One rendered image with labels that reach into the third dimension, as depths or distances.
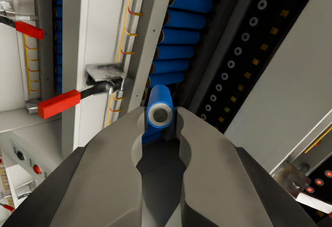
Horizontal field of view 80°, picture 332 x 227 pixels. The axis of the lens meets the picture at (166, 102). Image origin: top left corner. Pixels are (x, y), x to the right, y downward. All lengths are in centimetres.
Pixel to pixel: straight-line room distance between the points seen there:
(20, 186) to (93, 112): 41
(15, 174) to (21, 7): 38
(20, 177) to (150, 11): 52
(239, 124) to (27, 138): 34
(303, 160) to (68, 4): 27
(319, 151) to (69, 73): 26
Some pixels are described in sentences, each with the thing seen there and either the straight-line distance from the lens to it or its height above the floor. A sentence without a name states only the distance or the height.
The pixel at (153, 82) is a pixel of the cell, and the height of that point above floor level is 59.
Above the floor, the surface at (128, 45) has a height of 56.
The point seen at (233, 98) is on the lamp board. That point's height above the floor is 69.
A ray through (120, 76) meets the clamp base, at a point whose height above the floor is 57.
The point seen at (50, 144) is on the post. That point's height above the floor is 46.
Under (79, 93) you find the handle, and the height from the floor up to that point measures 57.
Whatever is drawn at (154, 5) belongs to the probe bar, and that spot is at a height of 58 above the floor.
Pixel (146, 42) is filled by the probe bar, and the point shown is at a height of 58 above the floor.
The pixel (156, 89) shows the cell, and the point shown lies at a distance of 16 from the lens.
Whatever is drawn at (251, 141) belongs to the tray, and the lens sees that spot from 17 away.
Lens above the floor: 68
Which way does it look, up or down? 14 degrees down
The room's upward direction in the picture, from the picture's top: 120 degrees clockwise
